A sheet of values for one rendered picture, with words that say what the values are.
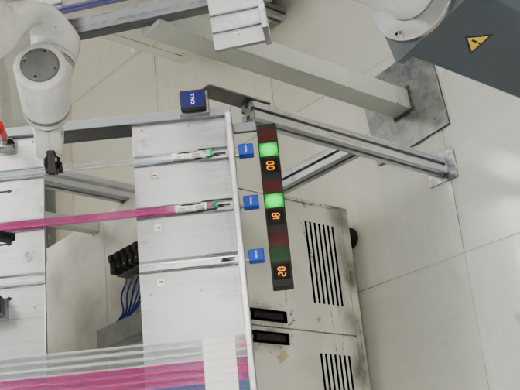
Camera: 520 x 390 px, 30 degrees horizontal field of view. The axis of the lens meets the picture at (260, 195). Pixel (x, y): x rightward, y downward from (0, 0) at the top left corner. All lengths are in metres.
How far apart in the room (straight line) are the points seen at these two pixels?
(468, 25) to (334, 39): 1.22
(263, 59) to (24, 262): 0.73
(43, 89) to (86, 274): 1.01
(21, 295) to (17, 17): 0.60
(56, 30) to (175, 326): 0.59
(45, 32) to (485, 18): 0.73
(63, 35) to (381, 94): 1.08
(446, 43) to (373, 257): 1.01
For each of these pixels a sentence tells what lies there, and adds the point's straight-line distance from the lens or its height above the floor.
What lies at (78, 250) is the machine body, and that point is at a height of 0.62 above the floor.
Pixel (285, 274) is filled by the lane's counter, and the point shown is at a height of 0.65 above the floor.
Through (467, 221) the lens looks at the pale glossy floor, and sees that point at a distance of 2.41.
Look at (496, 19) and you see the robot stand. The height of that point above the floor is 0.59.
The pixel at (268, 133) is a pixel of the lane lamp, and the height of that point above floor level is 0.65.
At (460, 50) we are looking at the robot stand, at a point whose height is 0.59.
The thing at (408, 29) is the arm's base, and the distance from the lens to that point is 1.67.
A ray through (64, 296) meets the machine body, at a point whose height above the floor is 0.62.
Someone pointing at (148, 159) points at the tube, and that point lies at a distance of 1.93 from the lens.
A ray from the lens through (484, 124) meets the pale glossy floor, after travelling 2.43.
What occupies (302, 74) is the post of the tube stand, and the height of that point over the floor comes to 0.39.
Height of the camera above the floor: 1.88
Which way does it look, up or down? 39 degrees down
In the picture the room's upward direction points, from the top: 78 degrees counter-clockwise
